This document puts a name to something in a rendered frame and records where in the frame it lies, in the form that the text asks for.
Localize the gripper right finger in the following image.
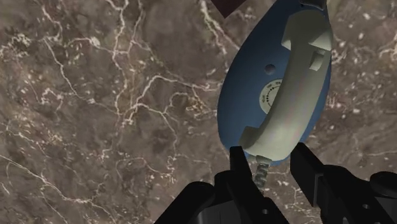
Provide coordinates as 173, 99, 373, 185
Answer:
289, 143, 397, 224

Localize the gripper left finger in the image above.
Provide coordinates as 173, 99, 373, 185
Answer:
154, 145, 290, 224

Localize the blue telephone with white handset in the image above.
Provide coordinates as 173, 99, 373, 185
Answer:
217, 0, 334, 191

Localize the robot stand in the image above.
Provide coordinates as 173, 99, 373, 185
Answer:
211, 0, 247, 18

